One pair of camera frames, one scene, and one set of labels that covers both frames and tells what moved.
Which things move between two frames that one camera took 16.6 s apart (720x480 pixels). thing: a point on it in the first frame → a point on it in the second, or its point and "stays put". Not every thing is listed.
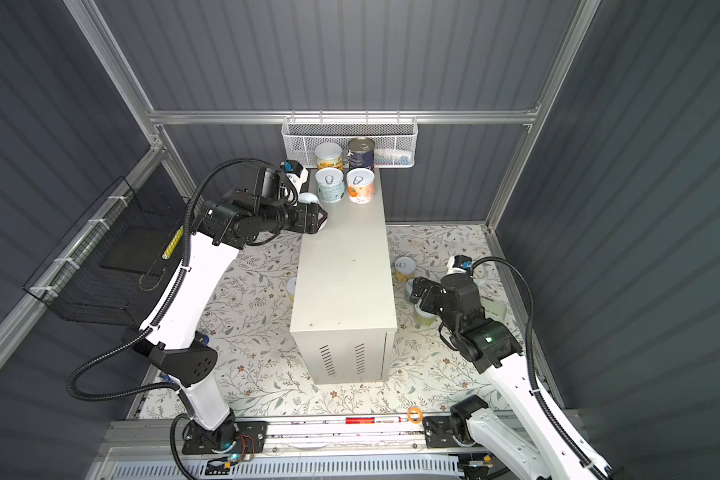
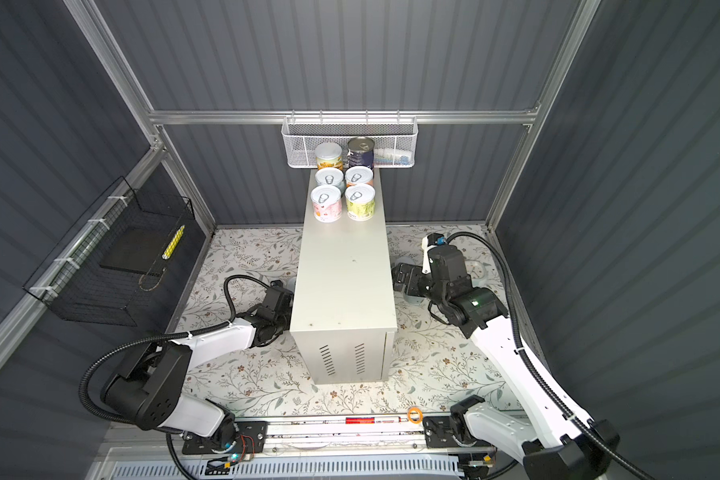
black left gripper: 312,222 → 289,310
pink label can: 361,185 stays put
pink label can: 309,197 → 327,203
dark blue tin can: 360,153 stays put
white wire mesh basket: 396,137 stays put
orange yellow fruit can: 329,155 stays put
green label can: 425,319 → 360,202
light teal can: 330,184 stays put
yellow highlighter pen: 173,244 stays put
